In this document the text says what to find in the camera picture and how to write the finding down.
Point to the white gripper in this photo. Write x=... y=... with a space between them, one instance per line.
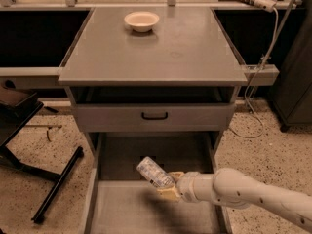
x=185 y=186

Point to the blue plastic bottle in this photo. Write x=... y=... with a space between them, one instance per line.
x=154 y=174

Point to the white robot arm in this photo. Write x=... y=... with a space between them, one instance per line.
x=231 y=188

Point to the open grey middle drawer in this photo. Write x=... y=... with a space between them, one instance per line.
x=120 y=201

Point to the grey drawer cabinet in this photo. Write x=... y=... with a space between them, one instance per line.
x=184 y=59

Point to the closed grey top drawer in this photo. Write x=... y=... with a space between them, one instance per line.
x=132 y=118

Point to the dark cabinet at right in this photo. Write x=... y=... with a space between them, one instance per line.
x=291 y=94

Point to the white ceramic bowl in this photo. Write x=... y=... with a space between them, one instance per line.
x=141 y=21

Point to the black drawer handle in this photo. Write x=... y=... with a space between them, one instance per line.
x=154 y=116

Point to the grey metal bench rail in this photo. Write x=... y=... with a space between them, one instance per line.
x=32 y=77

